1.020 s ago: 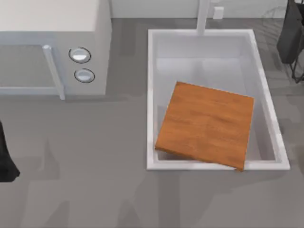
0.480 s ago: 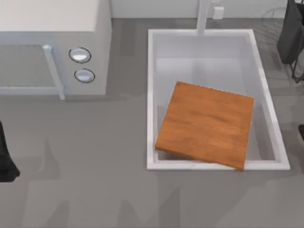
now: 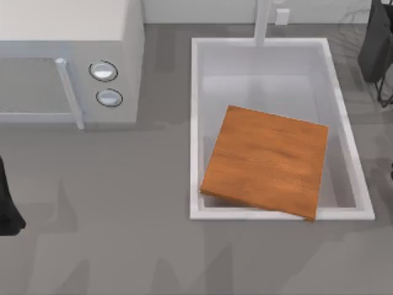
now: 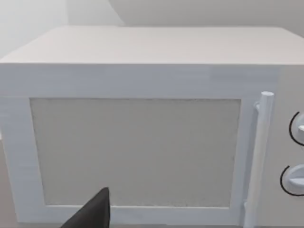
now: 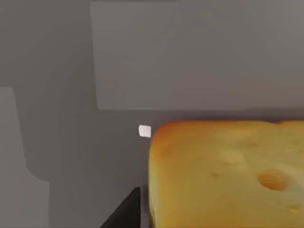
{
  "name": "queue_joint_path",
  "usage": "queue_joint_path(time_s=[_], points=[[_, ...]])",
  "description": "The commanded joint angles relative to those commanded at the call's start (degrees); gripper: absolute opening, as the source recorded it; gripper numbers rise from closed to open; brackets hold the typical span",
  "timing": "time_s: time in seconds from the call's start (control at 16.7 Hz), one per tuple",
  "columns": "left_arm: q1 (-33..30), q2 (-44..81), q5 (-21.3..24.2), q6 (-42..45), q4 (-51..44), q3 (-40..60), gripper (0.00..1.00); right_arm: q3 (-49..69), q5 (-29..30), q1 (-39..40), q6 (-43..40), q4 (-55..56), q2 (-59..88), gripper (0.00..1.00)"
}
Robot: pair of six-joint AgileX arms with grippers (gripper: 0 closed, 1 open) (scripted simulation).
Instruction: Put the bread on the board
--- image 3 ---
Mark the wooden cutting board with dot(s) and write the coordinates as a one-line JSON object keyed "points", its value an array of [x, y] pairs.
{"points": [[267, 163]]}

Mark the small microwave knob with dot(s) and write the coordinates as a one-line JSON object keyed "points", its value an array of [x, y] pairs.
{"points": [[109, 97]]}

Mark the pale microwave oven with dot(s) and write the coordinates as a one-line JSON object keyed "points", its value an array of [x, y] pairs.
{"points": [[129, 61]]}

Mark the white sink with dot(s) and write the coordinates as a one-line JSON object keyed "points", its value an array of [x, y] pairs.
{"points": [[276, 70]]}

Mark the large microwave knob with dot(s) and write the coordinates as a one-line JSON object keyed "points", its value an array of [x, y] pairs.
{"points": [[103, 71]]}

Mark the tall white tap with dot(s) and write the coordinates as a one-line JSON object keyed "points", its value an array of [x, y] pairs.
{"points": [[261, 21]]}

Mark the microwave oven door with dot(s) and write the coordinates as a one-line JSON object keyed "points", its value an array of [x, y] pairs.
{"points": [[30, 89]]}

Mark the white wall socket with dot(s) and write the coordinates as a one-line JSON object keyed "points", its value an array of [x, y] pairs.
{"points": [[282, 16]]}

